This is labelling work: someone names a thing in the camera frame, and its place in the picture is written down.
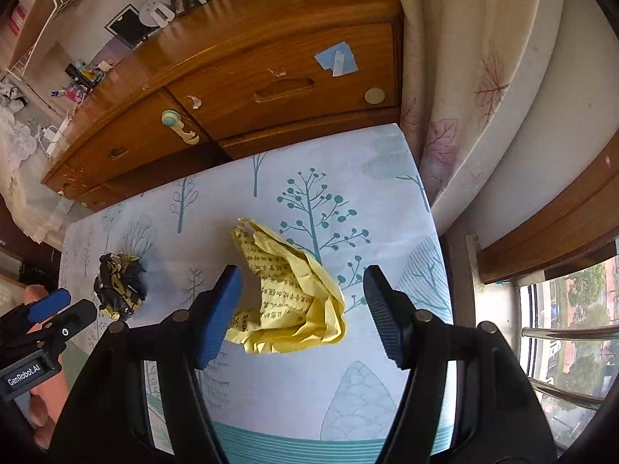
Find wooden dresser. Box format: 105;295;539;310
41;0;404;213

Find green white drawer lock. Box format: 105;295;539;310
161;109;200;146

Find black gold crumpled wrapper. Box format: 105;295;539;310
93;251;148;322

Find window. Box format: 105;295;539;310
503;251;619;455

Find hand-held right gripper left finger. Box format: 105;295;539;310
48;265;243;464

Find tree print tablecloth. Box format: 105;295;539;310
58;123;455;457

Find beige leaf print curtain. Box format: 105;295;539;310
387;0;566;223

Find white power strip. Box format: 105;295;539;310
41;118;71;153

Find pink items holder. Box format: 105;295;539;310
63;80;92;102

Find white wire shelf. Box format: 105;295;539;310
5;0;97;78

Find white round stand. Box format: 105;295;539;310
139;0;177;27

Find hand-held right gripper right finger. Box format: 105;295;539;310
363;265;557;464

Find blue tape sticker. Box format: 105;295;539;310
313;41;359;78

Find person's left hand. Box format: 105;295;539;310
28;352;72;450

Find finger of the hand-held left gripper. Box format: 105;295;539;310
29;300;97;349
0;288;72;334

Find cream lace furniture cover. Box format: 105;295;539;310
0;101;73;242

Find stack of books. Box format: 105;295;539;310
9;2;27;34

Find yellow paper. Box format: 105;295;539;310
229;217;348;355

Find black picture frame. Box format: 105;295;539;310
105;4;156;49

